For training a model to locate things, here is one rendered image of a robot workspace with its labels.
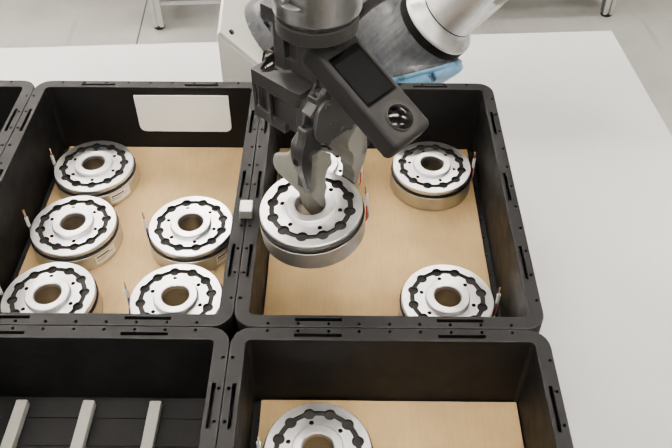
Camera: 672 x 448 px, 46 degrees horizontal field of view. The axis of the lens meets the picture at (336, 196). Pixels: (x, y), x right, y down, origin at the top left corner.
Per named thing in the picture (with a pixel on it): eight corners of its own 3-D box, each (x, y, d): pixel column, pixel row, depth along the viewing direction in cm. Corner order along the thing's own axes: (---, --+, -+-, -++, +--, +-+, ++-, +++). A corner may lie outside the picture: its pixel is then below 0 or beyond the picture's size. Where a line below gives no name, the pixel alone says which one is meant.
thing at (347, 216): (367, 246, 73) (366, 242, 73) (259, 255, 73) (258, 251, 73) (358, 170, 80) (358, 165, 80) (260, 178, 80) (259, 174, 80)
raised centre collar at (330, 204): (337, 224, 75) (337, 220, 74) (286, 228, 75) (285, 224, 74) (334, 187, 78) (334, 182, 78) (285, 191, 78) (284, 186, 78)
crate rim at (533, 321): (542, 344, 76) (547, 329, 74) (234, 341, 76) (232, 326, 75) (489, 97, 105) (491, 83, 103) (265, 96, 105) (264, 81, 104)
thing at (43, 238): (44, 198, 98) (43, 194, 98) (125, 199, 98) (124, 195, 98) (20, 258, 91) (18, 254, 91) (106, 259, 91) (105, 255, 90)
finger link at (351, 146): (331, 152, 85) (319, 90, 77) (373, 177, 82) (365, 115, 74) (312, 170, 83) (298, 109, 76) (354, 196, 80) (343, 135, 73)
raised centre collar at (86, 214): (58, 210, 96) (57, 206, 96) (99, 210, 96) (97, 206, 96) (47, 239, 92) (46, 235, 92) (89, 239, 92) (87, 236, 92)
